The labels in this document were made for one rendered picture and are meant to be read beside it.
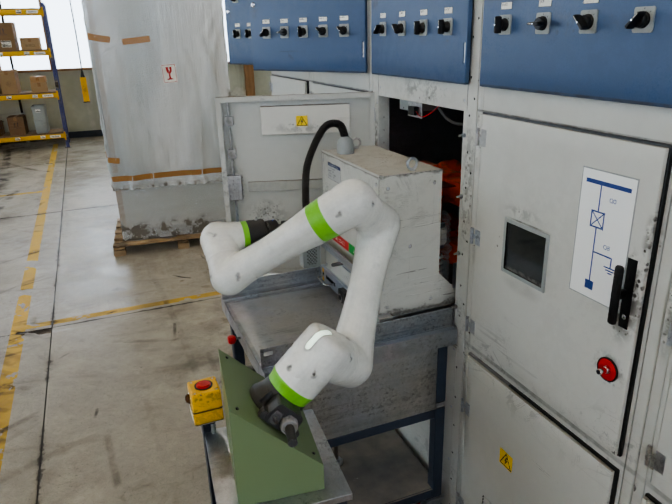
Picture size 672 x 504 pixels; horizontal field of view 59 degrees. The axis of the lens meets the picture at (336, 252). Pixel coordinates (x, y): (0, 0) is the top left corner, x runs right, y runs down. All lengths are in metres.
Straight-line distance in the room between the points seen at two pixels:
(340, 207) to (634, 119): 0.70
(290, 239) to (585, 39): 0.85
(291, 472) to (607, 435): 0.76
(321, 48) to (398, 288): 1.10
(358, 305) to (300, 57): 1.33
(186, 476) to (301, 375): 1.47
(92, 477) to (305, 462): 1.63
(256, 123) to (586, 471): 1.66
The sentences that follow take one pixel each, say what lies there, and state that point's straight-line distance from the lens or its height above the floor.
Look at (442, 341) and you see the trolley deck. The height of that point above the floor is 0.81.
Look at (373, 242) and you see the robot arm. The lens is 1.66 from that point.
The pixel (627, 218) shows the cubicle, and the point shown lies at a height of 1.42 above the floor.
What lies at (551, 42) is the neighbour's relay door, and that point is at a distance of 1.56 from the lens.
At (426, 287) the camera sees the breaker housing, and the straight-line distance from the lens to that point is 2.02.
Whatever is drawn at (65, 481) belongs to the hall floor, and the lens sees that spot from 3.02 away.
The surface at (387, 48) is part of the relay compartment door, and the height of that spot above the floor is 1.74.
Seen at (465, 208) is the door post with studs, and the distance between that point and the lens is 1.91.
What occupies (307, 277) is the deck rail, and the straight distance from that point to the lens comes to 2.41.
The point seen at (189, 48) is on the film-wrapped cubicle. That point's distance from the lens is 5.36.
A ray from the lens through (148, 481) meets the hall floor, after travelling 2.88.
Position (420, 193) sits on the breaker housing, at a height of 1.32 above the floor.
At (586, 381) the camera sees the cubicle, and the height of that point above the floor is 0.98.
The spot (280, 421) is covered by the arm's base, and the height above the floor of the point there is 0.94.
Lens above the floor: 1.80
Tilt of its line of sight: 20 degrees down
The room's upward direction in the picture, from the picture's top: 2 degrees counter-clockwise
